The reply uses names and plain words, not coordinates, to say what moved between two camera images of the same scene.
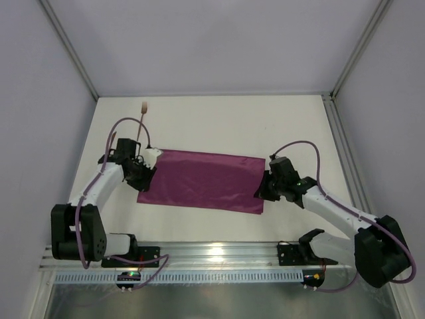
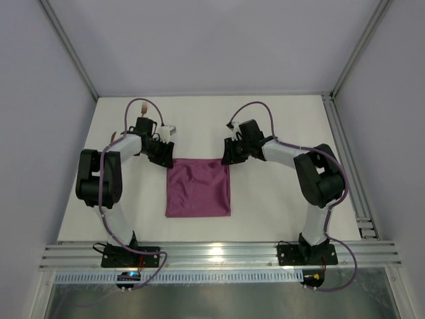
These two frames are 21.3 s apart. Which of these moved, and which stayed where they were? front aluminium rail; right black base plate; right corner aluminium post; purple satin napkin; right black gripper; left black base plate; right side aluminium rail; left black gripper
Moved: purple satin napkin; left black gripper; right black gripper
Stayed: right side aluminium rail; left black base plate; right corner aluminium post; front aluminium rail; right black base plate
